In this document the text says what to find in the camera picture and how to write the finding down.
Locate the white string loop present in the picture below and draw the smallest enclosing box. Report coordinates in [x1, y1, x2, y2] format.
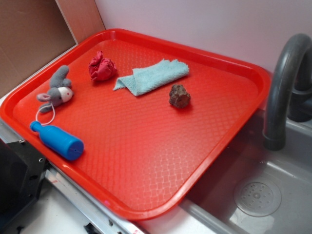
[36, 103, 57, 127]

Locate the sink drain cover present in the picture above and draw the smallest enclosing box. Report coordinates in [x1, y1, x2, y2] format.
[234, 178, 282, 217]

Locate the grey plush bunny toy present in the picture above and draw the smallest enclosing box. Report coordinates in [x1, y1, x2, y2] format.
[37, 65, 74, 113]

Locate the light blue folded cloth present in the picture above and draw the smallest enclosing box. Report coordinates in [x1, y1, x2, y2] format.
[113, 59, 189, 97]

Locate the crumpled red cloth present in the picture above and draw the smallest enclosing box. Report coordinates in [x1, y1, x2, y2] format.
[88, 51, 117, 81]

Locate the brown rock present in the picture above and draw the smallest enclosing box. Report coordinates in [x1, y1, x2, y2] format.
[169, 84, 191, 109]

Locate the brown cardboard panel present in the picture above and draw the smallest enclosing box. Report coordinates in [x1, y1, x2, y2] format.
[0, 0, 105, 97]

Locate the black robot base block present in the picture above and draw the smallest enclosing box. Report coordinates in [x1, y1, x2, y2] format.
[0, 141, 46, 217]

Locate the blue plastic toy bottle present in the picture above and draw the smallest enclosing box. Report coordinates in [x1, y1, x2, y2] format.
[30, 121, 84, 160]

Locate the grey plastic sink basin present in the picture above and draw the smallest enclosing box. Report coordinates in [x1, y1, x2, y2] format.
[181, 111, 312, 234]

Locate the red plastic tray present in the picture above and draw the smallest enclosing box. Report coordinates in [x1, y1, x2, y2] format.
[0, 29, 271, 220]

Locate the grey curved faucet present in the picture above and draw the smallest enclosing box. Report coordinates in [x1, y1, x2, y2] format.
[263, 34, 312, 151]

